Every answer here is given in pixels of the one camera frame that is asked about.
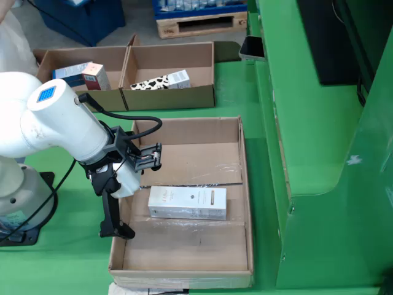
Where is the open brown cardboard box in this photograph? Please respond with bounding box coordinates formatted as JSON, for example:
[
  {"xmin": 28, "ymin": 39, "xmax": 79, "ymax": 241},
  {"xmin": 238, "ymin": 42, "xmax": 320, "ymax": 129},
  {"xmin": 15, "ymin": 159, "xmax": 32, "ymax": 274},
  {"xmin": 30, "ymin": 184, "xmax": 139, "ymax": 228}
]
[{"xmin": 32, "ymin": 45, "xmax": 129, "ymax": 112}]

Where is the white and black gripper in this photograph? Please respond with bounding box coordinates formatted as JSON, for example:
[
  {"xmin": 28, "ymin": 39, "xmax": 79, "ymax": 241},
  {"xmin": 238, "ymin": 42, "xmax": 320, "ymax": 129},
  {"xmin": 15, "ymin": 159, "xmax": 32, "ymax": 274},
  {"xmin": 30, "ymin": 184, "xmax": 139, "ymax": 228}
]
[{"xmin": 79, "ymin": 155, "xmax": 145, "ymax": 240}]

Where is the blue and white carton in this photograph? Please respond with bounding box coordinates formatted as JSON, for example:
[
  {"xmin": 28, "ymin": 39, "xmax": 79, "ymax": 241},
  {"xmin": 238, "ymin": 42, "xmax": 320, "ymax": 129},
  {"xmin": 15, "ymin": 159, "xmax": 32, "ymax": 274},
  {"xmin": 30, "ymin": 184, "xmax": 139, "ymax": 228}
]
[{"xmin": 52, "ymin": 61, "xmax": 93, "ymax": 89}]

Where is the cow print carton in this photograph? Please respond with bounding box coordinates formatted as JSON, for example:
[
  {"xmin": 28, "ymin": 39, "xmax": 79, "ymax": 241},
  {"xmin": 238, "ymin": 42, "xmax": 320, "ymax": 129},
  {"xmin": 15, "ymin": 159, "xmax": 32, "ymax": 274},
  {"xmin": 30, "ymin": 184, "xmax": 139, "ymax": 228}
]
[{"xmin": 130, "ymin": 75, "xmax": 171, "ymax": 91}]

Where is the smartphone with dark screen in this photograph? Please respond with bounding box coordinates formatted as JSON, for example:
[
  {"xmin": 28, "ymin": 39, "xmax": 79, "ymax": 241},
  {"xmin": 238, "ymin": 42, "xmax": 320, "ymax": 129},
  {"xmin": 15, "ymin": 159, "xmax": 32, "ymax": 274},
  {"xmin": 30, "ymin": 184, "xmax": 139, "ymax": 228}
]
[{"xmin": 238, "ymin": 36, "xmax": 267, "ymax": 62}]

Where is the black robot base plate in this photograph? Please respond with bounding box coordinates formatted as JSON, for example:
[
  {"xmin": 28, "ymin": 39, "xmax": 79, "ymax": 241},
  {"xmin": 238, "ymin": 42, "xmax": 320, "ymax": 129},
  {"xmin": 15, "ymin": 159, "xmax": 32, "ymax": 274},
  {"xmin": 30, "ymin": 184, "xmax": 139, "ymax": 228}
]
[{"xmin": 0, "ymin": 171, "xmax": 59, "ymax": 246}]

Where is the wooden pallet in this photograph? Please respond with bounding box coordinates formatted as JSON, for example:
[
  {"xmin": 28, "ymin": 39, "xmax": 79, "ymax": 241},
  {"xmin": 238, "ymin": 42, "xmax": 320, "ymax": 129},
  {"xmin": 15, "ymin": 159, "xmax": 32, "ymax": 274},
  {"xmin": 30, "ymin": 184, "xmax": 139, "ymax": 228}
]
[{"xmin": 155, "ymin": 11, "xmax": 248, "ymax": 40}]

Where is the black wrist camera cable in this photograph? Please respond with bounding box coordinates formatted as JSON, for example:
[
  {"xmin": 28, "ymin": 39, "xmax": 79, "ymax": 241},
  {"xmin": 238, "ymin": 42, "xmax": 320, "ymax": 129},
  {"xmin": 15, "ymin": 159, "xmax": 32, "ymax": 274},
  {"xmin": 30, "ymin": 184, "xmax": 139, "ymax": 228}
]
[{"xmin": 78, "ymin": 93, "xmax": 163, "ymax": 145}]

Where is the cardboard box with olive flap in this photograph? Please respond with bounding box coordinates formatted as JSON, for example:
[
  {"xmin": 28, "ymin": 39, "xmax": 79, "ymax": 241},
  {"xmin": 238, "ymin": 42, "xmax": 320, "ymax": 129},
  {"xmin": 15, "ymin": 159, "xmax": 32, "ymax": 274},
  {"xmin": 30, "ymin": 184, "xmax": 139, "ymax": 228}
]
[{"xmin": 119, "ymin": 34, "xmax": 242, "ymax": 112}]

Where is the person in white shirt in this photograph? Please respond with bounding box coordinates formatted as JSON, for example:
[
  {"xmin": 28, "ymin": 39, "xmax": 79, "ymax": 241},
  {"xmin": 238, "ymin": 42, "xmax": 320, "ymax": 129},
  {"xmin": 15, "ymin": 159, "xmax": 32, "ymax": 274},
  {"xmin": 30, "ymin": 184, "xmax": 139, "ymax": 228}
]
[{"xmin": 0, "ymin": 9, "xmax": 39, "ymax": 76}]

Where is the large shallow cardboard tray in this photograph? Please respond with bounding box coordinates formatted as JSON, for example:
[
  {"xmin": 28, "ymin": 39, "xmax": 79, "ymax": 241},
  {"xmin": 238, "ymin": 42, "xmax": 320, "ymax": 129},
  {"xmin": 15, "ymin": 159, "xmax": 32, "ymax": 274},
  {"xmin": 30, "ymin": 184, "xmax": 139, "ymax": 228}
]
[{"xmin": 107, "ymin": 116, "xmax": 255, "ymax": 290}]

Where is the flat monitor panel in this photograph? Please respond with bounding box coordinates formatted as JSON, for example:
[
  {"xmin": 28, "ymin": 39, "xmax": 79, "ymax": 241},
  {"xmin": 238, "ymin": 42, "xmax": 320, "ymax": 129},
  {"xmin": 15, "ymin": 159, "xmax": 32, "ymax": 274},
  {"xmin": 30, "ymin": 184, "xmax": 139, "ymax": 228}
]
[{"xmin": 296, "ymin": 0, "xmax": 375, "ymax": 86}]

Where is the blue crate with goods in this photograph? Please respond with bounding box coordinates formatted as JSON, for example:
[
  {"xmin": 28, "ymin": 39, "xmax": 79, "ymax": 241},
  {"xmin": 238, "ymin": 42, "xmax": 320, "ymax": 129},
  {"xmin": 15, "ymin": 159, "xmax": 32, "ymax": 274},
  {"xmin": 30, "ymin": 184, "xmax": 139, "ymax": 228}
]
[{"xmin": 152, "ymin": 0, "xmax": 248, "ymax": 20}]

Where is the person's bare forearm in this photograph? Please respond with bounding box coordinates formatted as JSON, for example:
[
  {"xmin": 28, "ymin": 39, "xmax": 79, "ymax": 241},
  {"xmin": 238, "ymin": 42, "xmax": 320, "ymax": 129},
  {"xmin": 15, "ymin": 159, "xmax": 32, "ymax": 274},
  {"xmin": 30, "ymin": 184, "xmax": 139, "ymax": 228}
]
[{"xmin": 0, "ymin": 0, "xmax": 15, "ymax": 24}]

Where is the dark blue plastic bin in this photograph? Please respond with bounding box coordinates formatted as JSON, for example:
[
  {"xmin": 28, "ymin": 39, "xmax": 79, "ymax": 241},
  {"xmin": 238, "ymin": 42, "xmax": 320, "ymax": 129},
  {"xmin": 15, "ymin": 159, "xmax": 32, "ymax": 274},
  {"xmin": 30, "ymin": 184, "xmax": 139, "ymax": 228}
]
[{"xmin": 33, "ymin": 0, "xmax": 126, "ymax": 47}]

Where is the long white serum box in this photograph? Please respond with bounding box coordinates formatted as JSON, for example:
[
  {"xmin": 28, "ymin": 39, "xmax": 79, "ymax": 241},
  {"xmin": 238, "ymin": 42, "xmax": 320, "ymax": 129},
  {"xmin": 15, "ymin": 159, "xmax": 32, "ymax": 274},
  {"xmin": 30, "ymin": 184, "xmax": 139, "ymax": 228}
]
[{"xmin": 147, "ymin": 186, "xmax": 228, "ymax": 221}]

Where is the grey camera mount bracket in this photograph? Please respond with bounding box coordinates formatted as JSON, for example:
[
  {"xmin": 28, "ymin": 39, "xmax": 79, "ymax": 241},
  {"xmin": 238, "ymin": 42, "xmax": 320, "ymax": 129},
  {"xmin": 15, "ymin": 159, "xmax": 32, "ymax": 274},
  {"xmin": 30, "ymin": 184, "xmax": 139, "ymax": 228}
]
[{"xmin": 103, "ymin": 125, "xmax": 163, "ymax": 171}]

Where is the green metal machine housing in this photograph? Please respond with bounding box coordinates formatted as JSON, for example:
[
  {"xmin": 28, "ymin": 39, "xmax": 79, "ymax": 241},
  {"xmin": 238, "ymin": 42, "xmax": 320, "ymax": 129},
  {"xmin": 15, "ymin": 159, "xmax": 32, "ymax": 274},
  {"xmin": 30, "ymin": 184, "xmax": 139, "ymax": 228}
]
[{"xmin": 245, "ymin": 0, "xmax": 393, "ymax": 289}]

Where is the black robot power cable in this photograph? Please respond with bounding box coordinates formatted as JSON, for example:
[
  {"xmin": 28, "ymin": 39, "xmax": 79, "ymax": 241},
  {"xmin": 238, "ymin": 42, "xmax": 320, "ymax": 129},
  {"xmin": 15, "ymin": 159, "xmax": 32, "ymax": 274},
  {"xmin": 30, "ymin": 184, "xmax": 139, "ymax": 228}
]
[{"xmin": 0, "ymin": 159, "xmax": 77, "ymax": 245}]

